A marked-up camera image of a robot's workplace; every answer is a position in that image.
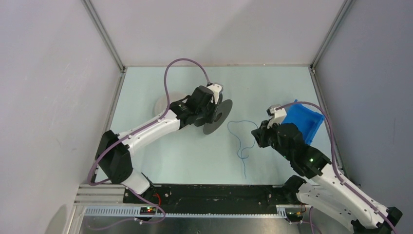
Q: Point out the blue plastic bin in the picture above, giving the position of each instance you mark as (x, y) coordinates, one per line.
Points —
(306, 120)

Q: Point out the white cable spool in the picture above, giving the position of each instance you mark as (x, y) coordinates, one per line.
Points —
(161, 103)

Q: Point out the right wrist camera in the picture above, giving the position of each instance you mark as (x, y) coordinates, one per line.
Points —
(277, 115)

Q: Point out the left controller board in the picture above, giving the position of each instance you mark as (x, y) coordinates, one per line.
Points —
(148, 210)

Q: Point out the controller board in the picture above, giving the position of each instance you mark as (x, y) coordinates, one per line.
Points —
(148, 210)
(295, 217)

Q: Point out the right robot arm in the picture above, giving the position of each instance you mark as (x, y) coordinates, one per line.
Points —
(339, 198)

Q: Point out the right controller board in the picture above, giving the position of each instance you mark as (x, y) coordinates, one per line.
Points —
(295, 217)

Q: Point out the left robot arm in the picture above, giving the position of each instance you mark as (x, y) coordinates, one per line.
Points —
(115, 151)

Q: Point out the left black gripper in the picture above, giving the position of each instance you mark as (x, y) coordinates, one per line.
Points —
(211, 118)

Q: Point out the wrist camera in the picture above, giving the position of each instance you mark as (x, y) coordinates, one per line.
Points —
(277, 115)
(217, 91)

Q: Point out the black cable spool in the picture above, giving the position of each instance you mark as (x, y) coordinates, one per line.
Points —
(214, 120)

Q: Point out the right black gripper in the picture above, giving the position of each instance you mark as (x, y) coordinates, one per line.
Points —
(260, 133)

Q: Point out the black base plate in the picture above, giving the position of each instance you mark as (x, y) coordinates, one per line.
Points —
(221, 199)

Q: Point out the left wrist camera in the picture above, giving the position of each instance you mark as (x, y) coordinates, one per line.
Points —
(217, 91)

